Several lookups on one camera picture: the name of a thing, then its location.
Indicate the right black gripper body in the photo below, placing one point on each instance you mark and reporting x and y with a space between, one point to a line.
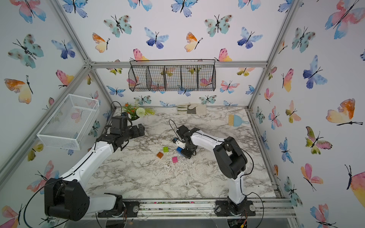
188 148

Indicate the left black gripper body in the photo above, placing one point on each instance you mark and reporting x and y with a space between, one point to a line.
126 135

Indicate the long blue lego brick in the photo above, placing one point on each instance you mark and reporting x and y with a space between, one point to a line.
179 150

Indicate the orange lego brick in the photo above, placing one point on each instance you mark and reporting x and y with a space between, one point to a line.
160 155

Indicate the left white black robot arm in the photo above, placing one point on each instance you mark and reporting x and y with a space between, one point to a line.
66 198

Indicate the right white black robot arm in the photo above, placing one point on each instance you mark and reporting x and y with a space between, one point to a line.
229 156

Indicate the green lego brick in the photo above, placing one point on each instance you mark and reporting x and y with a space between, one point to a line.
165 149

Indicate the pink lego brick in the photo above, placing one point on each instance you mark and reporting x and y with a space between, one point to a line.
175 159

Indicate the potted flower plant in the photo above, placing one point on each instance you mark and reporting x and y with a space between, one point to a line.
135 112

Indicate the blue dustpan brush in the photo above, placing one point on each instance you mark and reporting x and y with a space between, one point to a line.
236 121

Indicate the white mesh wall basket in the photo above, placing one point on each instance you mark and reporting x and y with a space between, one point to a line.
69 123

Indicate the black wire wall basket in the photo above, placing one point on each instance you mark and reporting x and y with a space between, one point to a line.
188 75

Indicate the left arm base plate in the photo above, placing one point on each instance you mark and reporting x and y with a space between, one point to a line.
126 209

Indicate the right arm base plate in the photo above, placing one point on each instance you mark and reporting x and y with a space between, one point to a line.
225 208

